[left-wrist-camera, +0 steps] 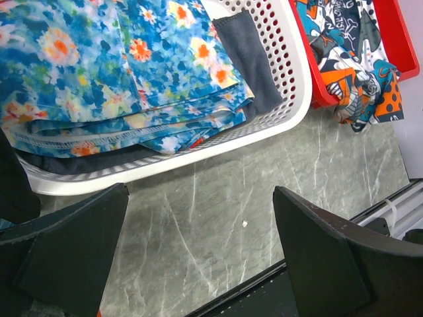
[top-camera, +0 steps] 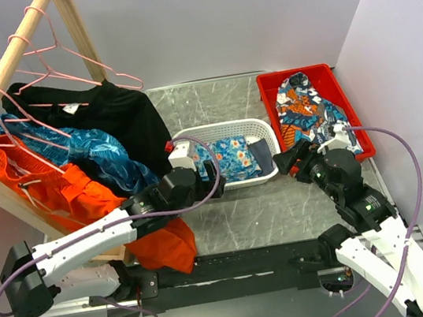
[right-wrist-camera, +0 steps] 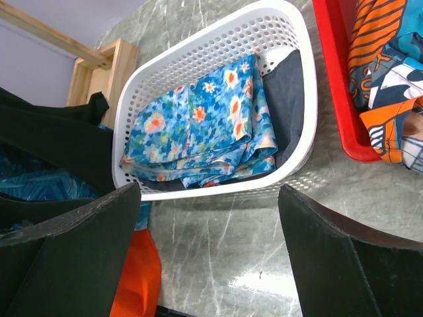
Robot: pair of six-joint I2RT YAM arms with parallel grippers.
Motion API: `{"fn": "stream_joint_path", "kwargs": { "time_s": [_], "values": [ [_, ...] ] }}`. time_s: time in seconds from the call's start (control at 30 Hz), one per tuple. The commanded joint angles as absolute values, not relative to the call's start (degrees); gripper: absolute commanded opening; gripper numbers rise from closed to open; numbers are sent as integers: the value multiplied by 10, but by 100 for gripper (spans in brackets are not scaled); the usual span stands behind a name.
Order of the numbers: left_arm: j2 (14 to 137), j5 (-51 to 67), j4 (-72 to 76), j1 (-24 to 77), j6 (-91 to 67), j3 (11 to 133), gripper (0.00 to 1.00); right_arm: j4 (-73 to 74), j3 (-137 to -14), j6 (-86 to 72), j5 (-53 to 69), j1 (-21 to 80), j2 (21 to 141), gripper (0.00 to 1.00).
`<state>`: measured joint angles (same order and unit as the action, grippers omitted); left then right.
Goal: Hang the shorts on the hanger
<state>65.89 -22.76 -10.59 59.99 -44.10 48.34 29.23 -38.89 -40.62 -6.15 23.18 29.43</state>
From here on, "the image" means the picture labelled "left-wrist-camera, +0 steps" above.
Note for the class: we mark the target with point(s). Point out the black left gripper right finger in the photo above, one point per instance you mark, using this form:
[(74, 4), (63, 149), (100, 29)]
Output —
[(338, 268)]

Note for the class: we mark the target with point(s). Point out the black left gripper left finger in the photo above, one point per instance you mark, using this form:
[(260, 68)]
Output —
[(63, 259)]

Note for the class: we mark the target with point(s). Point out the orange teal patterned shorts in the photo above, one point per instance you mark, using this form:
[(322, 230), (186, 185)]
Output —
[(347, 45)]

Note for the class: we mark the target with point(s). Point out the blue floral folded shorts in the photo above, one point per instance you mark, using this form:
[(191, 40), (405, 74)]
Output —
[(82, 78)]

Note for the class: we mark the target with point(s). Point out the red plastic tray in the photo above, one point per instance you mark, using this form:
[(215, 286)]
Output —
[(396, 39)]

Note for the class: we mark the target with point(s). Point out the white perforated plastic basket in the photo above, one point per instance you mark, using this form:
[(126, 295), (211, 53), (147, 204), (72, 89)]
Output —
[(277, 23)]

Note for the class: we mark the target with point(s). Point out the dark grey folded cloth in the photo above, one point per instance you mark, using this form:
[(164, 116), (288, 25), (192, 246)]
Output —
[(241, 41)]

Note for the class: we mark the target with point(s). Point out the black mounting base plate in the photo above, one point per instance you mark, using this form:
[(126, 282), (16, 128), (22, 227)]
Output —
[(268, 293)]

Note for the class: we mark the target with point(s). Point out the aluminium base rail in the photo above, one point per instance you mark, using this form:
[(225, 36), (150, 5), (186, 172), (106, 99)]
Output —
[(395, 215)]

